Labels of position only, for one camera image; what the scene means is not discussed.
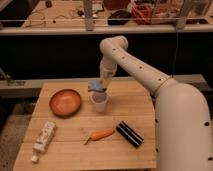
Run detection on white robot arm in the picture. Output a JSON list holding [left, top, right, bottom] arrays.
[[100, 36, 213, 171]]

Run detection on white ceramic cup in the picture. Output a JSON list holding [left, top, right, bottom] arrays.
[[90, 92, 108, 113]]

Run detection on orange wooden bowl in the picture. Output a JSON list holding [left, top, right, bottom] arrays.
[[49, 89, 81, 117]]

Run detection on black striped rectangular block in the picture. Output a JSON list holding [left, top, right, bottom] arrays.
[[116, 121, 144, 148]]

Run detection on orange toy carrot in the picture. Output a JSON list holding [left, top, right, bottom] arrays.
[[85, 129, 114, 145]]

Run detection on white tube bottle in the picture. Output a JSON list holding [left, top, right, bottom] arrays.
[[31, 121, 56, 163]]

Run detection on black bowl on shelf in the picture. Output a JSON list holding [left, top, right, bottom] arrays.
[[107, 10, 131, 25]]

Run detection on metal clamp at left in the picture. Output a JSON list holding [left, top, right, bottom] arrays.
[[0, 67, 25, 86]]

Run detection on orange crate on shelf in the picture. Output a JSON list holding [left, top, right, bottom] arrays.
[[131, 3, 172, 25]]

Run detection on grey metal post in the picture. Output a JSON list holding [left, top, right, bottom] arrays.
[[176, 0, 192, 30], [83, 0, 94, 31]]

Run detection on grey metal post right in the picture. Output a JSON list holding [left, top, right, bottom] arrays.
[[176, 0, 192, 30]]

